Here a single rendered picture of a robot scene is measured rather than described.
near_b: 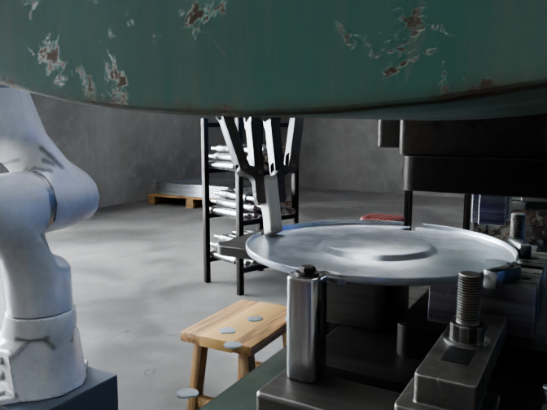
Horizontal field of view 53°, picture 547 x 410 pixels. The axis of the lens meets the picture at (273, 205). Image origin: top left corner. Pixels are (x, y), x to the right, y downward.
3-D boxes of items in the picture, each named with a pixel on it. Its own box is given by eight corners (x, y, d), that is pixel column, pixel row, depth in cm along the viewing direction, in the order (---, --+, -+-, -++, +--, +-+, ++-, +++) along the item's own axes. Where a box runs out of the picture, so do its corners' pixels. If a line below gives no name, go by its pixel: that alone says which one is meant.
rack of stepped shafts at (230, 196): (244, 298, 295) (242, 117, 282) (198, 279, 330) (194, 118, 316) (303, 283, 323) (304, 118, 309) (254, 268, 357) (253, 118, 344)
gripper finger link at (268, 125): (258, 98, 72) (269, 98, 73) (269, 182, 71) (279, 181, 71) (266, 87, 69) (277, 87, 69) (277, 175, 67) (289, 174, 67)
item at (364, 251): (191, 260, 57) (191, 253, 57) (315, 219, 81) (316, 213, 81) (492, 307, 42) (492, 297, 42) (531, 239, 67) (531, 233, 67)
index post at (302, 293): (283, 377, 47) (284, 268, 46) (299, 364, 50) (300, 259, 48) (313, 385, 46) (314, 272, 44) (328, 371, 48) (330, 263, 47)
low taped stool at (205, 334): (242, 390, 194) (242, 298, 189) (304, 407, 182) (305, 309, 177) (181, 439, 164) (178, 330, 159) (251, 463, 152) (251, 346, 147)
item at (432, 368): (387, 452, 36) (392, 301, 35) (445, 359, 51) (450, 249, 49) (484, 481, 33) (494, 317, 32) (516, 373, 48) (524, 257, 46)
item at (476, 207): (469, 223, 54) (470, 185, 54) (478, 216, 58) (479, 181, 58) (504, 226, 53) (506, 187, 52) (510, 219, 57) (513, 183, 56)
